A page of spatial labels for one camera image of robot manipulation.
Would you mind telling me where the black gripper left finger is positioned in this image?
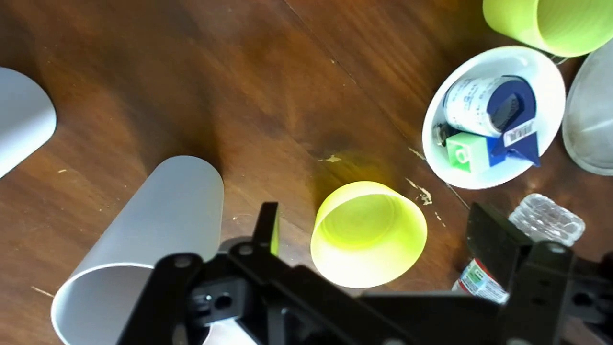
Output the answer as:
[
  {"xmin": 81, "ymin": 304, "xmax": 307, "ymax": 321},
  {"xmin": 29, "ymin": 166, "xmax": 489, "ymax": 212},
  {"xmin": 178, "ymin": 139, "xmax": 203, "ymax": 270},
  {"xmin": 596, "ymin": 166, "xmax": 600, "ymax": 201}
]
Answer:
[{"xmin": 253, "ymin": 201, "xmax": 280, "ymax": 254}]

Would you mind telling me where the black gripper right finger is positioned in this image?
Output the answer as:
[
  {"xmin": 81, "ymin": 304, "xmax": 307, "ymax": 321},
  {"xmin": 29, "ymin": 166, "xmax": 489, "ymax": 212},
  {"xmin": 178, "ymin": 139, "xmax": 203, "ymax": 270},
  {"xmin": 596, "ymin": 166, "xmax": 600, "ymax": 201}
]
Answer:
[{"xmin": 468, "ymin": 203, "xmax": 533, "ymax": 289}]

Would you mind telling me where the yellow plastic bowl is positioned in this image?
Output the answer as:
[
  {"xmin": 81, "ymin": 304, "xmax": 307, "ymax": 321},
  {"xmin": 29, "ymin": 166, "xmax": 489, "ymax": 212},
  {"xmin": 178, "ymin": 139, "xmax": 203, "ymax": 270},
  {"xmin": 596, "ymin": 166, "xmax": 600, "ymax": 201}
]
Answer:
[{"xmin": 310, "ymin": 180, "xmax": 427, "ymax": 289}]

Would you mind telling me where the white tall cup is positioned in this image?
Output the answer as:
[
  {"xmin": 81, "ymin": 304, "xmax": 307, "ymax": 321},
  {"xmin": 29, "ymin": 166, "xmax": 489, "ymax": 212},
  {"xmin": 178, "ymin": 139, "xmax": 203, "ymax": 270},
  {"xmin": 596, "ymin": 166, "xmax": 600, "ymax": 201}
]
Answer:
[
  {"xmin": 0, "ymin": 67, "xmax": 58, "ymax": 178},
  {"xmin": 50, "ymin": 155, "xmax": 224, "ymax": 345}
]

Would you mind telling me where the white bowl with items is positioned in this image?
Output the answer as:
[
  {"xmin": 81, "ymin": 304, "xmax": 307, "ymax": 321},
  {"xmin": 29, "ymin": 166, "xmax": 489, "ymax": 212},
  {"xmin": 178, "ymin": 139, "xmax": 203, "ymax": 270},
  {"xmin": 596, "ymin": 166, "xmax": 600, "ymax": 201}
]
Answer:
[{"xmin": 422, "ymin": 45, "xmax": 565, "ymax": 189}]

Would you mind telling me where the clear plastic water bottle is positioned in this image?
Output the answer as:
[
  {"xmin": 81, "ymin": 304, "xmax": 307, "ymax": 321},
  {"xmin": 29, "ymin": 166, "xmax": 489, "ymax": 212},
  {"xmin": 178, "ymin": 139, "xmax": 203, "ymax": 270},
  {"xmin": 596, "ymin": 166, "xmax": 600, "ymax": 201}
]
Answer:
[{"xmin": 454, "ymin": 193, "xmax": 586, "ymax": 304}]

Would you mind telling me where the glass pot lid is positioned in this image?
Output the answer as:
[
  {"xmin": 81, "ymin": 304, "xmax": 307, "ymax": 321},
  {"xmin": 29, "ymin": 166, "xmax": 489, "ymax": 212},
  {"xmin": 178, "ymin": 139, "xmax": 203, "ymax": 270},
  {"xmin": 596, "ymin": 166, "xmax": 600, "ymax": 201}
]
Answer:
[{"xmin": 563, "ymin": 42, "xmax": 613, "ymax": 176}]

